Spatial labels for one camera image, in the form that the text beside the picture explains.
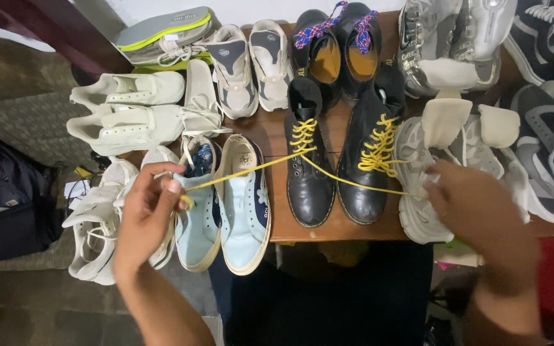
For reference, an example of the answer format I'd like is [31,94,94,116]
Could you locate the person's right hand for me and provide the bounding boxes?
[424,160,542,294]

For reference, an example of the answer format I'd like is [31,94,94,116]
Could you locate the person's left hand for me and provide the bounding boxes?
[113,162,189,284]

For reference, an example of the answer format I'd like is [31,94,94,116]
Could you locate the long yellow shoelace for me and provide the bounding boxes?
[180,118,428,207]

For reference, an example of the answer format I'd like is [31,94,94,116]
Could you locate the pale grey thick-soled sneaker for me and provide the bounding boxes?
[394,116,456,245]
[457,113,531,225]

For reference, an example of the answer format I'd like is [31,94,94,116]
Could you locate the green pink clutter heap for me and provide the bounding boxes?
[432,237,485,268]

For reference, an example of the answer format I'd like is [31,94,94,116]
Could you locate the white paper shoe stuffing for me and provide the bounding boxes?
[421,97,473,150]
[478,104,521,149]
[418,58,479,90]

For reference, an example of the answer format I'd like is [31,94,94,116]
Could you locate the tied yellow shoelace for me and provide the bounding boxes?
[357,113,410,178]

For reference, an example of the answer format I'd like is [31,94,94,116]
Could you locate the fully laced black leather boot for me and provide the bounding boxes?
[337,62,407,226]

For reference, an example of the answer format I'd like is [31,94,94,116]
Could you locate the half-laced black leather boot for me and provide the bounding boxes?
[284,77,338,229]

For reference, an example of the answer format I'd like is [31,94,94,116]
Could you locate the black boot with tan lining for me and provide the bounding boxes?
[290,9,343,110]
[337,2,382,101]

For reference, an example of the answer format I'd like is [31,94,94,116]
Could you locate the silver metallic sneaker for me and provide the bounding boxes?
[397,0,466,100]
[450,0,518,92]

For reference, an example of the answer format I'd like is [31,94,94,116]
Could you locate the person's dark blue clothing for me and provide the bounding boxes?
[209,240,434,346]

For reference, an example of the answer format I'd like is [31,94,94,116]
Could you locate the red blue checked shoelace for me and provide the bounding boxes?
[294,1,349,50]
[353,11,379,55]

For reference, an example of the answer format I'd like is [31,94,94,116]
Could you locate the black white striped sneaker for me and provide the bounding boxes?
[503,0,554,87]

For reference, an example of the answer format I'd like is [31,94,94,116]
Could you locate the light blue navy sneaker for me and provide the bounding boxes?
[214,134,273,276]
[173,135,223,273]

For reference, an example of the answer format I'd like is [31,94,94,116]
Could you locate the white grey chunky sneaker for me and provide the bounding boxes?
[249,19,295,112]
[206,24,259,120]

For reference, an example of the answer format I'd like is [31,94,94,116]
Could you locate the cream lace-up sneaker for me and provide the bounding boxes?
[180,59,233,138]

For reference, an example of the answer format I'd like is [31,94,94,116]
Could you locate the white mesh running sneaker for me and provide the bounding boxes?
[113,145,181,270]
[62,156,141,286]

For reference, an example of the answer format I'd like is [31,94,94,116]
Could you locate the grey lime sneaker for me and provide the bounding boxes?
[113,6,213,53]
[128,26,216,74]

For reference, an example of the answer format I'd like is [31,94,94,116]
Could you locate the white paper scraps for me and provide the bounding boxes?
[63,179,91,210]

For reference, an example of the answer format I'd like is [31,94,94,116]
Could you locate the dark brown wooden beam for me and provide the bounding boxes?
[0,0,134,80]

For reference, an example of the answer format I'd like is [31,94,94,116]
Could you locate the olive patterned couch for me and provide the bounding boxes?
[0,38,96,169]

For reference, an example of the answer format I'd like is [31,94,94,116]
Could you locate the black bag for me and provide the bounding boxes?
[0,127,64,263]

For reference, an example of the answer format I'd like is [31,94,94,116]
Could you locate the cream strap sneaker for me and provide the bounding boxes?
[69,71,186,112]
[66,103,184,157]

